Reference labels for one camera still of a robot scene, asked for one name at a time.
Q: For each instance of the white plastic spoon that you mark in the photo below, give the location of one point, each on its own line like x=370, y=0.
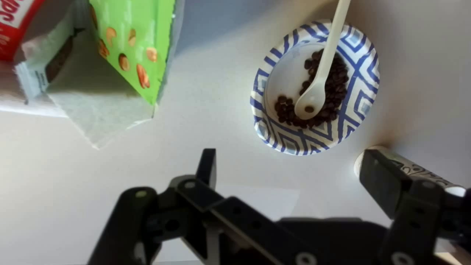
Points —
x=323, y=70

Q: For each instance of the red snack packet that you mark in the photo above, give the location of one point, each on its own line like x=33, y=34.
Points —
x=13, y=25

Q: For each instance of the heap of coffee beans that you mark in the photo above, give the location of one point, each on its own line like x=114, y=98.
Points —
x=336, y=94

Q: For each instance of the blue patterned paper bowl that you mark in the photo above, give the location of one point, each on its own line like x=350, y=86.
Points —
x=316, y=88

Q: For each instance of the green nut snack bag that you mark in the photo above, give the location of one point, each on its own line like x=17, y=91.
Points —
x=110, y=70

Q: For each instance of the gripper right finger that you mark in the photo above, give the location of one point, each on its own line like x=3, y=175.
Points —
x=401, y=198

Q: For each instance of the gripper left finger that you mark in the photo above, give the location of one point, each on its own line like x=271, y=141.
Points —
x=206, y=206

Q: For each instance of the white paper cup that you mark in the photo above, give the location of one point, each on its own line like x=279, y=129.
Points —
x=415, y=169

